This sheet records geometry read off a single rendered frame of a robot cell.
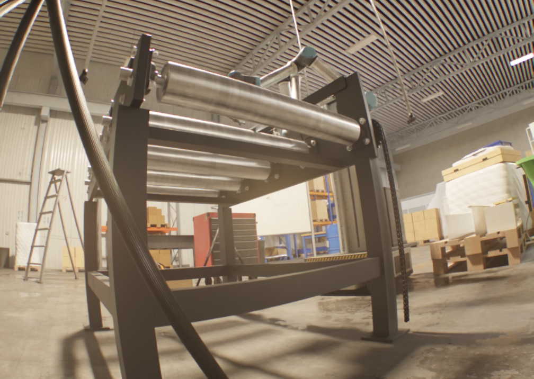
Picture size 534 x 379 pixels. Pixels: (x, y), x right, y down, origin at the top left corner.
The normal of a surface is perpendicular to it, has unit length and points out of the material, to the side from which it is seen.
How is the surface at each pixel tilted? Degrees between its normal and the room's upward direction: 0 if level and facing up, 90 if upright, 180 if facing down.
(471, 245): 90
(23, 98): 90
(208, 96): 132
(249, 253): 90
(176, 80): 115
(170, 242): 90
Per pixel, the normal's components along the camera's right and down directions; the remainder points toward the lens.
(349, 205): -0.73, -0.10
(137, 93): 0.61, -0.24
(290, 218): 0.22, -0.25
